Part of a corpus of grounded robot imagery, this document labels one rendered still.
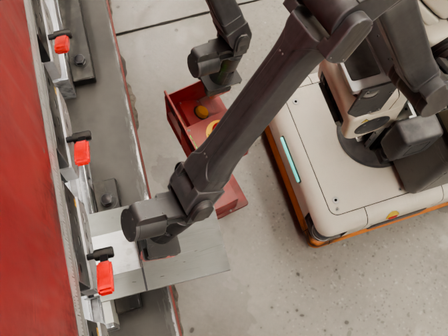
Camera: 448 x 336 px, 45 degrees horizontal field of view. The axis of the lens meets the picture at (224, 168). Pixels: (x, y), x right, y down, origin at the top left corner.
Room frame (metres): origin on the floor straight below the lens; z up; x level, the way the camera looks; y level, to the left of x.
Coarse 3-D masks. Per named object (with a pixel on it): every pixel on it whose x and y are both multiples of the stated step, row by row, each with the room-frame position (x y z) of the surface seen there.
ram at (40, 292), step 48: (0, 0) 0.36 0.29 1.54; (0, 48) 0.28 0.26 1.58; (0, 96) 0.21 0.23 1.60; (0, 144) 0.16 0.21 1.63; (0, 192) 0.11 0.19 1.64; (48, 192) 0.16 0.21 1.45; (0, 240) 0.06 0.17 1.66; (48, 240) 0.10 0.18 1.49; (0, 288) 0.03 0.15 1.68; (48, 288) 0.04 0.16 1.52
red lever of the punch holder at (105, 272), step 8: (104, 248) 0.13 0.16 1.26; (112, 248) 0.14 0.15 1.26; (88, 256) 0.12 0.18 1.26; (96, 256) 0.12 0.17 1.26; (104, 256) 0.12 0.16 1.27; (112, 256) 0.12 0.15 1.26; (104, 264) 0.11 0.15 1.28; (104, 272) 0.09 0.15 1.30; (112, 272) 0.10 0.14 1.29; (104, 280) 0.08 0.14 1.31; (112, 280) 0.08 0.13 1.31; (104, 288) 0.07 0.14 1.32; (112, 288) 0.07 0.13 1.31
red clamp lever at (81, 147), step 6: (78, 132) 0.32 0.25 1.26; (84, 132) 0.32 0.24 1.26; (90, 132) 0.32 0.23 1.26; (66, 138) 0.30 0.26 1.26; (72, 138) 0.30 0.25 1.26; (78, 138) 0.30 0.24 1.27; (84, 138) 0.30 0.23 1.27; (90, 138) 0.31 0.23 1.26; (78, 144) 0.29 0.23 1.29; (84, 144) 0.29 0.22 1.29; (78, 150) 0.27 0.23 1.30; (84, 150) 0.27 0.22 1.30; (78, 156) 0.26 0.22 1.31; (84, 156) 0.26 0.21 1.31; (78, 162) 0.25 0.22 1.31; (84, 162) 0.25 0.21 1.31
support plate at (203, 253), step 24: (96, 216) 0.24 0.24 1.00; (120, 216) 0.25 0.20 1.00; (216, 216) 0.28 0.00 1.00; (192, 240) 0.22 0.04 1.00; (216, 240) 0.23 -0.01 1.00; (144, 264) 0.16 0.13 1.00; (168, 264) 0.17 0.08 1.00; (192, 264) 0.17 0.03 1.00; (216, 264) 0.18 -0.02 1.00; (120, 288) 0.10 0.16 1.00; (144, 288) 0.11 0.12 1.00
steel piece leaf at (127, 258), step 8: (120, 232) 0.21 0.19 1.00; (96, 240) 0.19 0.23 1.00; (104, 240) 0.19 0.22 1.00; (112, 240) 0.19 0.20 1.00; (120, 240) 0.20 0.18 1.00; (96, 248) 0.17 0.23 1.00; (120, 248) 0.18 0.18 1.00; (128, 248) 0.18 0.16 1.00; (136, 248) 0.19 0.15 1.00; (120, 256) 0.17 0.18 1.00; (128, 256) 0.17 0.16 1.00; (136, 256) 0.17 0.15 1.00; (96, 264) 0.14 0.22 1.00; (112, 264) 0.15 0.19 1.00; (120, 264) 0.15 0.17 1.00; (128, 264) 0.15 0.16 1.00; (136, 264) 0.15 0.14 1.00; (120, 272) 0.13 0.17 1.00
